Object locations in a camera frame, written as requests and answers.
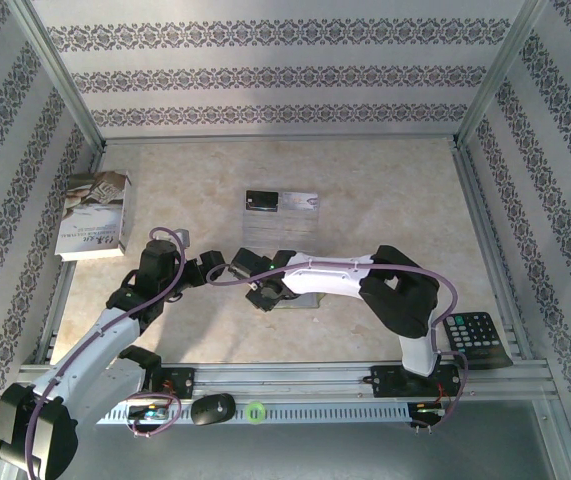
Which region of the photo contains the clear plastic card holder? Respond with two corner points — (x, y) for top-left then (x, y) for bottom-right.
(270, 289), (325, 310)

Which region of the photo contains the black credit card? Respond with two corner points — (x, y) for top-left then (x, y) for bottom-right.
(244, 189), (280, 212)

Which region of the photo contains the silver credit card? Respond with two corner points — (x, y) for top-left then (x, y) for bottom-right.
(279, 191), (321, 211)

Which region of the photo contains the white heritage cultural book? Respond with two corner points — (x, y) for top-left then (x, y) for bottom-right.
(54, 169), (132, 262)

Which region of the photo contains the black computer mouse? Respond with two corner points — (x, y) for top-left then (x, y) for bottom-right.
(189, 393), (237, 427)

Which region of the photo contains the grey metal tray panel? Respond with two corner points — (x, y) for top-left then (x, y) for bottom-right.
(14, 399), (561, 480)

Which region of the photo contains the black calculator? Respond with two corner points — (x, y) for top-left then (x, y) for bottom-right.
(442, 312), (514, 371)

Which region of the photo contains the aluminium frame rail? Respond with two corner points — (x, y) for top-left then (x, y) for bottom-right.
(100, 133), (459, 147)
(34, 147), (106, 364)
(14, 362), (552, 401)
(452, 144), (536, 361)

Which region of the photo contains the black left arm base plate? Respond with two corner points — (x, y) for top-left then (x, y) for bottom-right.
(142, 366), (197, 401)

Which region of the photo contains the slotted metal cable rail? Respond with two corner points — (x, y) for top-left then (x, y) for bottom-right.
(97, 402), (411, 426)

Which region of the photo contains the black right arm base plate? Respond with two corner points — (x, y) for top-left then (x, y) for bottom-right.
(370, 364), (462, 400)

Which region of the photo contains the aluminium frame post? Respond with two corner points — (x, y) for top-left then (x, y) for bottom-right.
(12, 0), (107, 154)
(450, 0), (555, 151)

